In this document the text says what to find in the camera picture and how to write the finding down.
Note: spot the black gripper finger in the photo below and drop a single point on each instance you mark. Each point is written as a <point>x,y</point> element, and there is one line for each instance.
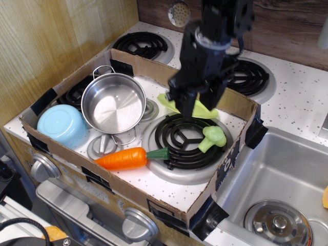
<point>213,92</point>
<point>185,103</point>

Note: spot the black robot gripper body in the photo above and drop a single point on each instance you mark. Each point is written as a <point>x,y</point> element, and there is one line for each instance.
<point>203,57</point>

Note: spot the light green toy broccoli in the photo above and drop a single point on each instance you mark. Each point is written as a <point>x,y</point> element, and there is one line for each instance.
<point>213,136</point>

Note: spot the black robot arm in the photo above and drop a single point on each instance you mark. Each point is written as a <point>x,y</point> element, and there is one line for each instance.
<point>236,16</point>

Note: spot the light green plastic plate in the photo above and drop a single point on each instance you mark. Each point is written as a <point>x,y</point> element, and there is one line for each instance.
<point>199,111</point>

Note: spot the silver stovetop knob middle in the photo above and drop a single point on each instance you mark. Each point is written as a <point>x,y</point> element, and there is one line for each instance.
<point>151,111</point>

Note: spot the silver stovetop knob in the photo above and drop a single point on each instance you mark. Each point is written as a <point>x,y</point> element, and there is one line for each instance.
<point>151,111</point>
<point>102,146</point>

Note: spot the back right black burner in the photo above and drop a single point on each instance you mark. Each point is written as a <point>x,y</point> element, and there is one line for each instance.
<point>254,80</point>

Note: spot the black burner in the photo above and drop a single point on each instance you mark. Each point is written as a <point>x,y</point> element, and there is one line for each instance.
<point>73,96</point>
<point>148,45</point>
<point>254,80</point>
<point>187,164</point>

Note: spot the back left black burner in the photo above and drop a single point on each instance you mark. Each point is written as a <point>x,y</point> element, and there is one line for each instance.
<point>148,45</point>

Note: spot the hanging metal skimmer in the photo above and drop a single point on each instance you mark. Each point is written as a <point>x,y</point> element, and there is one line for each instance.
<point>179,13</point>

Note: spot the front right black burner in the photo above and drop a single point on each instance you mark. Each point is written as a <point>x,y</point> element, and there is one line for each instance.
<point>187,164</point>

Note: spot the small stainless steel pot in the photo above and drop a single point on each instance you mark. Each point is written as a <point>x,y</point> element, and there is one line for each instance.
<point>113,103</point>

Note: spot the orange toy carrot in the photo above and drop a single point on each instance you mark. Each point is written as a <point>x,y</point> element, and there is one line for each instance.
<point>132,158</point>

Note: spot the silver stovetop knob front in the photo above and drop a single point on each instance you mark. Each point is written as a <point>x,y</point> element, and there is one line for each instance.
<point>102,146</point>

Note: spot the stainless steel sink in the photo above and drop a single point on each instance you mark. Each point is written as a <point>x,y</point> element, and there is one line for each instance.
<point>282,167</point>

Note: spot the front left black burner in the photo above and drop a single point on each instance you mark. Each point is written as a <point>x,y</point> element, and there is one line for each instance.
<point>73,96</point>

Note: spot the light blue plastic bowl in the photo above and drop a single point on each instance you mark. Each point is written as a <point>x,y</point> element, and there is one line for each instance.
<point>64,124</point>

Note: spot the silver oven knob right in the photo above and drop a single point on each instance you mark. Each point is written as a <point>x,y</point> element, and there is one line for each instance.
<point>137,226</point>

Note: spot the silver oven knob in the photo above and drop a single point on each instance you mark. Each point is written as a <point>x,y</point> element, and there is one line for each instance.
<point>137,226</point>
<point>43,168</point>

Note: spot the stainless steel pot lid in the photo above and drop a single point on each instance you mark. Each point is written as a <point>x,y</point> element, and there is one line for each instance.
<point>279,223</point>

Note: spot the orange object at right edge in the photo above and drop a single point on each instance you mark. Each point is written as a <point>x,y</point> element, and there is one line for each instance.
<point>325,198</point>

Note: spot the silver oven knob left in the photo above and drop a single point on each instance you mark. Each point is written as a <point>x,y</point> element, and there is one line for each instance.
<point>43,168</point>

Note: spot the orange object bottom left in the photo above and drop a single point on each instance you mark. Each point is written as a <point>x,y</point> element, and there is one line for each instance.
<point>55,233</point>

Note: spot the silver oven door handle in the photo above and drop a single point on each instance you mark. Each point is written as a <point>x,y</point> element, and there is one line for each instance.
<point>83,219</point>

